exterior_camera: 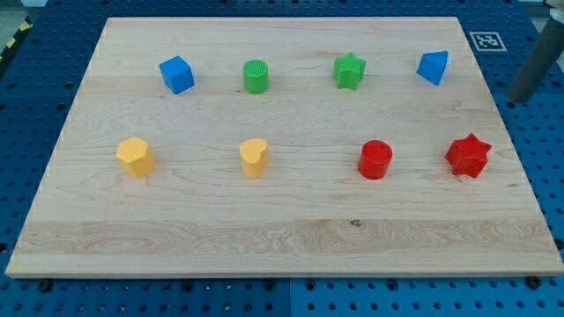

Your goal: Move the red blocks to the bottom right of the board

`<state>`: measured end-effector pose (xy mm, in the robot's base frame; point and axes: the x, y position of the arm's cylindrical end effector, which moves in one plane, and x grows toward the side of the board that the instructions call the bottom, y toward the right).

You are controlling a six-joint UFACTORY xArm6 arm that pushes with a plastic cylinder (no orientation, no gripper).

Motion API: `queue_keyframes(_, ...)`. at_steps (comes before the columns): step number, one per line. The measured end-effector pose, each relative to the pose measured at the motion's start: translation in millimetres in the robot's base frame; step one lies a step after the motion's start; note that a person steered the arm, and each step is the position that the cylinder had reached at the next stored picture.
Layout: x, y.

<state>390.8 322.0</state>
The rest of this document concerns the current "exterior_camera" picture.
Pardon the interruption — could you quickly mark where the black bolt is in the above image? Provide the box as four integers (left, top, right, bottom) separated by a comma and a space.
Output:
37, 278, 53, 293
525, 276, 542, 290

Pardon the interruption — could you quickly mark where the blue cube block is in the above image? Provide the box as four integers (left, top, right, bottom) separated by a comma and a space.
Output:
159, 55, 195, 94

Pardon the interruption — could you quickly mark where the red cylinder block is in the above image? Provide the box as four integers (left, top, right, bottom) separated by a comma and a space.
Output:
358, 140, 393, 180

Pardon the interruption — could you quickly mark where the green cylinder block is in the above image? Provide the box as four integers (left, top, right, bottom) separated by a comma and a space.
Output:
242, 59, 269, 94

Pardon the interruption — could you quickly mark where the wooden board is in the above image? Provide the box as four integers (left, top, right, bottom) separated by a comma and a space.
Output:
6, 17, 563, 279

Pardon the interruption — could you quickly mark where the blue triangular prism block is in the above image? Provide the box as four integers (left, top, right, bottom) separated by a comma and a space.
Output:
416, 51, 449, 85

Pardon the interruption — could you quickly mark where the black bolt left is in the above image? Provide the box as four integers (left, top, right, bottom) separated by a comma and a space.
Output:
37, 278, 53, 293

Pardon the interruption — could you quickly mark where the white fiducial marker tag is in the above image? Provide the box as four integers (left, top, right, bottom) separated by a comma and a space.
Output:
470, 31, 507, 52

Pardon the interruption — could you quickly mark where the red star block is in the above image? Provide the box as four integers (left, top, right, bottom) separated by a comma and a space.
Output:
445, 133, 492, 178

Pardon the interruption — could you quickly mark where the green star block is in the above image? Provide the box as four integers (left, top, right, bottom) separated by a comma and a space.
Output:
332, 53, 367, 90

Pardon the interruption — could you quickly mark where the yellow heart block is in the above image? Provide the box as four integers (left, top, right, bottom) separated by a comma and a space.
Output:
239, 138, 269, 178

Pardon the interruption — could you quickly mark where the black bolt right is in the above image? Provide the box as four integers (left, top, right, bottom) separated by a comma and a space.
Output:
525, 276, 542, 290

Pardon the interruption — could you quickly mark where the yellow hexagon block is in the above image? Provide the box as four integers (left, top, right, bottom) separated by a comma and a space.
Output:
116, 136, 155, 177

